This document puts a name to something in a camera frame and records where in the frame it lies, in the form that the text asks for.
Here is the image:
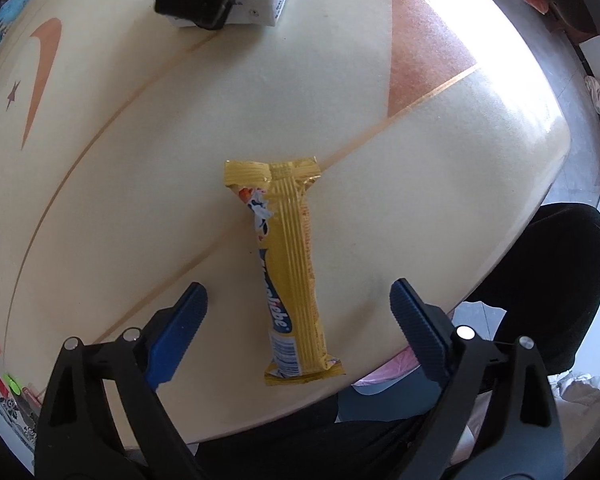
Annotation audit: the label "yellow snack bar wrapper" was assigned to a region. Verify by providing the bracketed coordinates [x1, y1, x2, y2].
[223, 157, 346, 387]

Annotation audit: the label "person's black trousers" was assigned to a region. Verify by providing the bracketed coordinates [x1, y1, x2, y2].
[195, 202, 600, 480]

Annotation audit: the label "cream patterned table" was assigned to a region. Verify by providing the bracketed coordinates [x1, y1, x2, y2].
[0, 0, 571, 445]

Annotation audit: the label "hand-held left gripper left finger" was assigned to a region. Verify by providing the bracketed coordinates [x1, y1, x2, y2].
[34, 282, 209, 480]

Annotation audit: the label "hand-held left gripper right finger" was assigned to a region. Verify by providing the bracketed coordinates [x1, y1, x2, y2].
[389, 278, 566, 480]

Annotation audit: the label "pink trash bag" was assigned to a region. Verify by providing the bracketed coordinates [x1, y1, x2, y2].
[352, 345, 422, 387]

